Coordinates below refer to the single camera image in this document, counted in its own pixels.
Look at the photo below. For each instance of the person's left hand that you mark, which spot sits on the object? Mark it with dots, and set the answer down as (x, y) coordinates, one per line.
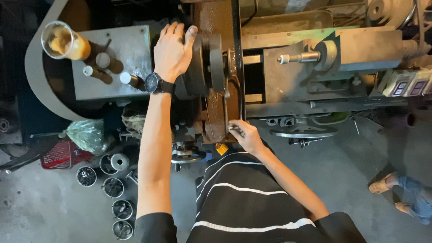
(170, 55)

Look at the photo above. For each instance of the person's right hand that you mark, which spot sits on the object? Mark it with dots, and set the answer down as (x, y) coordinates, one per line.
(249, 136)

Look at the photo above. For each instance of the person's right fingers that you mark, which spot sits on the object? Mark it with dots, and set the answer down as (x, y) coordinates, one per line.
(237, 127)

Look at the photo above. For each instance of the grey lathe chuck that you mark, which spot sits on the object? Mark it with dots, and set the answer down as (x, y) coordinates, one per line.
(209, 64)

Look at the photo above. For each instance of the yellow black object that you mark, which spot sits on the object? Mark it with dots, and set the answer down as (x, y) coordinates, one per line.
(222, 149)

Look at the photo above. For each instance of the small grey handwheel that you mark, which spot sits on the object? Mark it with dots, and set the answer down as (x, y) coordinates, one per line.
(188, 157)

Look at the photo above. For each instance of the grey metal lathe machine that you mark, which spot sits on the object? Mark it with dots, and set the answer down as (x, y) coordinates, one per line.
(280, 84)

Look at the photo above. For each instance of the large grey handwheel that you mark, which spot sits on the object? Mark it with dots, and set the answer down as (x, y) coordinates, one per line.
(303, 131)

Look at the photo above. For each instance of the black white striped shirt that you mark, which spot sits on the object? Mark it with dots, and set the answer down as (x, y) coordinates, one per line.
(246, 202)

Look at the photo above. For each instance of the black wrist watch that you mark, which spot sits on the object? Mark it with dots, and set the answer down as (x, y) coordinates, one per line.
(156, 83)

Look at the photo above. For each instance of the dirty grey rag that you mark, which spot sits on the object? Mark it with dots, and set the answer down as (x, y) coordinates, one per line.
(133, 119)

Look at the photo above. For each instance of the brown lever with white knob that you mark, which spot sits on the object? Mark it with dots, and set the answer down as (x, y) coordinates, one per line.
(131, 79)
(108, 62)
(96, 74)

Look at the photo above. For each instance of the shiny metal cylinder part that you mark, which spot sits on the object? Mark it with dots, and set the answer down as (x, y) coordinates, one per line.
(120, 162)

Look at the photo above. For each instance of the round metal can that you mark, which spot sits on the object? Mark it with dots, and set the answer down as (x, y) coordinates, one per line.
(105, 165)
(113, 188)
(122, 230)
(122, 210)
(86, 176)

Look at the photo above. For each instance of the grey lathe tailstock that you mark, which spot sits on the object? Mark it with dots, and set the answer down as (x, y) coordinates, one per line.
(354, 54)

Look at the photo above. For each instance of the green plastic bag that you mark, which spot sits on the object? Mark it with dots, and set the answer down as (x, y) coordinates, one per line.
(86, 135)

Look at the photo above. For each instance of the red plastic basket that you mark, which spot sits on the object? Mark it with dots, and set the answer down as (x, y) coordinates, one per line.
(62, 157)

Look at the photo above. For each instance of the white power socket strip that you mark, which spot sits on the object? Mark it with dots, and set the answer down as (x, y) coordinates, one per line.
(410, 83)

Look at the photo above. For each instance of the clear plastic cup with drink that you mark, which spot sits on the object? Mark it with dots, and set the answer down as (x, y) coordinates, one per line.
(65, 41)

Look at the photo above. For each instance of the grey metal pulley wheel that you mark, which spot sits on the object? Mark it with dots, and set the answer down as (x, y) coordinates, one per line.
(391, 11)

